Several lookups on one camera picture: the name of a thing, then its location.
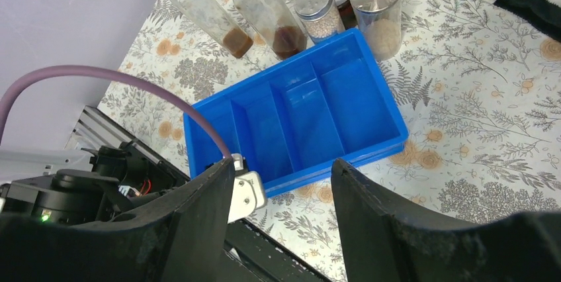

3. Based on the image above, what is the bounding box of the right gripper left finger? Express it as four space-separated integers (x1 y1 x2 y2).
1 158 235 281

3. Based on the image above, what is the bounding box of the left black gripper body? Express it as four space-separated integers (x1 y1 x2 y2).
1 140 189 225

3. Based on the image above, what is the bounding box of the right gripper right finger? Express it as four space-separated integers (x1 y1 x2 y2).
331 159 560 281

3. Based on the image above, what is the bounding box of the blue divided plastic bin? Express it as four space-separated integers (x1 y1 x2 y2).
194 28 409 197

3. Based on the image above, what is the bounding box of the glass oil bottle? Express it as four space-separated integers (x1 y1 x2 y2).
170 0 253 59
233 0 307 60

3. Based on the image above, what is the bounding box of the tall glass spice canister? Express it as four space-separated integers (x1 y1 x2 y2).
350 0 402 62

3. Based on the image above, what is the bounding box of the metal lid shaker jar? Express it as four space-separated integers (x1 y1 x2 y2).
294 0 345 44

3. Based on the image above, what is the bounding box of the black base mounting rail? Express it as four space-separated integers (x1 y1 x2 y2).
66 106 328 281

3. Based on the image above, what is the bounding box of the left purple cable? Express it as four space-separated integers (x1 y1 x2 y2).
0 65 233 160

